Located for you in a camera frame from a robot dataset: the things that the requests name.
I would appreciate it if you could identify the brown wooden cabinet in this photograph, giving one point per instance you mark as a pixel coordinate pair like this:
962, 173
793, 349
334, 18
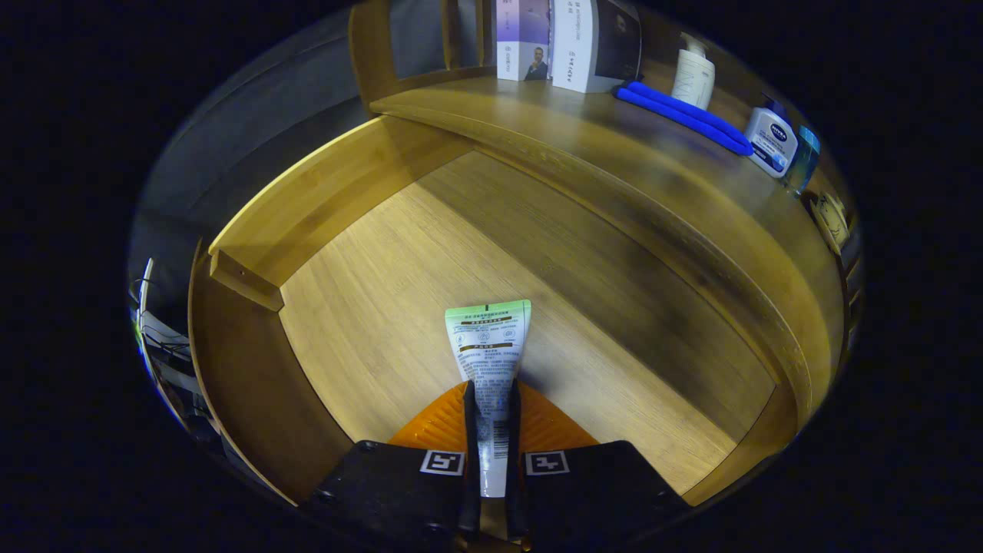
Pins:
372, 46

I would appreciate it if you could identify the brown wooden drawer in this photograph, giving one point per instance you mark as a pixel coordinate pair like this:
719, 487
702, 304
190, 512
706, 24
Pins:
461, 253

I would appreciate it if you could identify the beige lidded teacup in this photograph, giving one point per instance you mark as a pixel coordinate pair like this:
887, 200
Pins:
831, 219

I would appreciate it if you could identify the brown wooden countertop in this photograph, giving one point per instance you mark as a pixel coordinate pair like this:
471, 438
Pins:
614, 153

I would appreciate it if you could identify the white and black book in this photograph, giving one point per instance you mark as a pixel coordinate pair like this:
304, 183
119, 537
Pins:
572, 46

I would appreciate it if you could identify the blue folded cloth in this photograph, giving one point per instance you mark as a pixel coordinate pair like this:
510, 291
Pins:
676, 107

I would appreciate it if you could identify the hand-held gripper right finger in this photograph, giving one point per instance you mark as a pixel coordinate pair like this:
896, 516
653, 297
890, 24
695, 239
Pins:
513, 438

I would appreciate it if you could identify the purple book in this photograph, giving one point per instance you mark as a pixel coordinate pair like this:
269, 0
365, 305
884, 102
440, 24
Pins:
522, 31

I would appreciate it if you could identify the white bottle with blue cap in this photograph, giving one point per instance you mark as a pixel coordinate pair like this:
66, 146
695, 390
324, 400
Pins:
770, 142

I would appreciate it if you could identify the white pump bottle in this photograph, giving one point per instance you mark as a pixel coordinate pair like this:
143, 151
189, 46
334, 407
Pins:
693, 77

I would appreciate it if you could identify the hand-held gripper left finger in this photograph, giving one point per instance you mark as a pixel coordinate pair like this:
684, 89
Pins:
470, 438

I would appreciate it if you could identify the white and green tube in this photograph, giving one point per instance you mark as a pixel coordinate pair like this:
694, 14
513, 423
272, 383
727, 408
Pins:
491, 346

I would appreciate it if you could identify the teal slim bottle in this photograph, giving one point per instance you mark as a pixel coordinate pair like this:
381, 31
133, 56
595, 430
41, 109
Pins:
805, 157

